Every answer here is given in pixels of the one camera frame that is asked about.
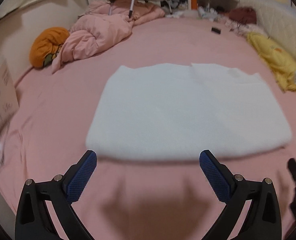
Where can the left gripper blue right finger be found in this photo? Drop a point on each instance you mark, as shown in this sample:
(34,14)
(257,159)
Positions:
(263,219)

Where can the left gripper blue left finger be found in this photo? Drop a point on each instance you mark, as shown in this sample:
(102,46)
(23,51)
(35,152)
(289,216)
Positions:
(33,220)

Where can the white knit cardigan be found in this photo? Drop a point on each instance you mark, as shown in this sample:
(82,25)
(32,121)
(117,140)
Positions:
(170,112)

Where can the yellow garment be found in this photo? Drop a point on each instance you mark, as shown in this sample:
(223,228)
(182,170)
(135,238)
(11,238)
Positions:
(279,61)

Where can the orange plush pillow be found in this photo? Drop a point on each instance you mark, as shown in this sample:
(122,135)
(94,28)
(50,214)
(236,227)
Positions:
(47,46)

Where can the cream padded headboard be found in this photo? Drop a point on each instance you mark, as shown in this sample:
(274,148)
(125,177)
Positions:
(278,21)

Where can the small black box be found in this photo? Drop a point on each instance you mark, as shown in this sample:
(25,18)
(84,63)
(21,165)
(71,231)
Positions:
(215,30)

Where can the dark red garment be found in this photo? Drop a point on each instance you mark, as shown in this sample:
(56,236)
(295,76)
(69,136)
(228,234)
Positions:
(243,15)

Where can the pink crumpled quilt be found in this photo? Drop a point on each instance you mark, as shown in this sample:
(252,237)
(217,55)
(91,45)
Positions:
(102,26)

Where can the orange bottle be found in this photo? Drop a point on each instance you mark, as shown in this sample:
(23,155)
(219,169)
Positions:
(194,4)

